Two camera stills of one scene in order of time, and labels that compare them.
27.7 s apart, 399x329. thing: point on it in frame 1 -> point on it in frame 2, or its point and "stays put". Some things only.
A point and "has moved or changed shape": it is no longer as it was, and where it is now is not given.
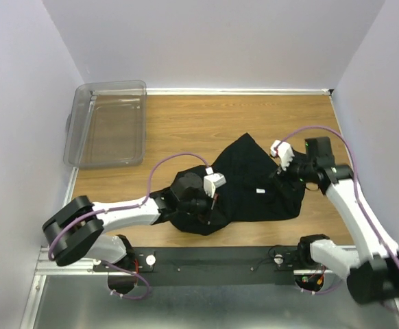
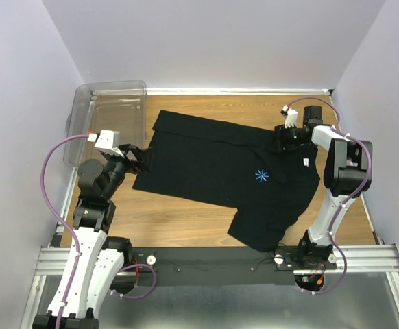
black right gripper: [282, 172] -> [281, 138]
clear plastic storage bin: [106, 125] stays put
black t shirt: [246, 183] has moved or changed shape
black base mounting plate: [209, 266] stays put
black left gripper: [206, 208] -> [131, 158]
